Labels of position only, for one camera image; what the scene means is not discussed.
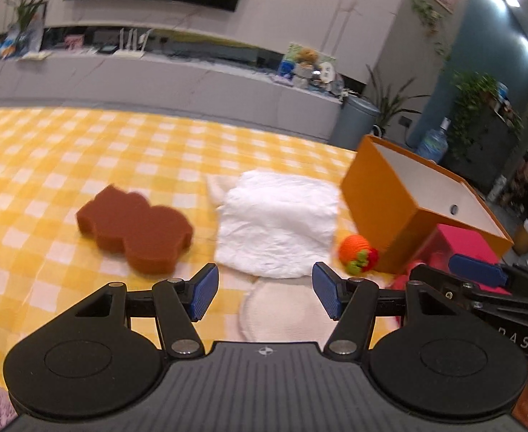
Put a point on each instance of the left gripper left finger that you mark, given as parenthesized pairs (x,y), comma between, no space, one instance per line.
(175,306)

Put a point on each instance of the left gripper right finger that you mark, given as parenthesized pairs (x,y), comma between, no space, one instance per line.
(354,304)

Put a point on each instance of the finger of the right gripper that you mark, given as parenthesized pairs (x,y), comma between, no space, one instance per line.
(480,272)

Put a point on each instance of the brown bear-shaped sponge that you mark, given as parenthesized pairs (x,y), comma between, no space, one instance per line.
(151,238)

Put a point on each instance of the white cloth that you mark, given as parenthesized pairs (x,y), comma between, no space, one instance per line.
(273,225)

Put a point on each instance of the pink sponge block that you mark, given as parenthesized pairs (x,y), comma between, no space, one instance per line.
(444,242)

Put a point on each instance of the orange knitted toy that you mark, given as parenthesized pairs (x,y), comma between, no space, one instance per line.
(357,255)

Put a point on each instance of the orange storage box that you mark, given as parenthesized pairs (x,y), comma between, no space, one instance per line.
(397,198)

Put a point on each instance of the blue water jug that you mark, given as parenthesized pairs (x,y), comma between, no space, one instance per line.
(434,143)

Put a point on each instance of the dark side cabinet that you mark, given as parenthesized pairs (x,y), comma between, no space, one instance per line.
(497,135)

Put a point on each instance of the bushy green plant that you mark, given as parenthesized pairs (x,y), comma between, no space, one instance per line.
(475,91)

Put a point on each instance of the floor plant long leaves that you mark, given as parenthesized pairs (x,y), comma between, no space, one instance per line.
(389,103)

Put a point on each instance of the grey trash bin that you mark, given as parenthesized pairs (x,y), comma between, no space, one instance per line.
(355,120)

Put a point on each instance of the yellow checkered tablecloth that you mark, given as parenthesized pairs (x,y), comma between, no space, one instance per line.
(54,160)

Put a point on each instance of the grey tv cabinet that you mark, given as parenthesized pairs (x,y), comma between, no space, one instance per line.
(153,84)

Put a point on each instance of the round white fan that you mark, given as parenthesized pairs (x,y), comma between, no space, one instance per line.
(327,72)

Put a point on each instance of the teddy bear on cabinet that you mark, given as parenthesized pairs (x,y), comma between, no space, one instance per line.
(305,65)

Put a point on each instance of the hanging vine plant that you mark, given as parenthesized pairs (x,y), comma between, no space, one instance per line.
(432,22)

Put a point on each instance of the white wifi router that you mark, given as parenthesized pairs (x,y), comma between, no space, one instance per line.
(132,45)

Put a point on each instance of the potted plant on cabinet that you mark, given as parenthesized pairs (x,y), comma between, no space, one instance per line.
(30,18)

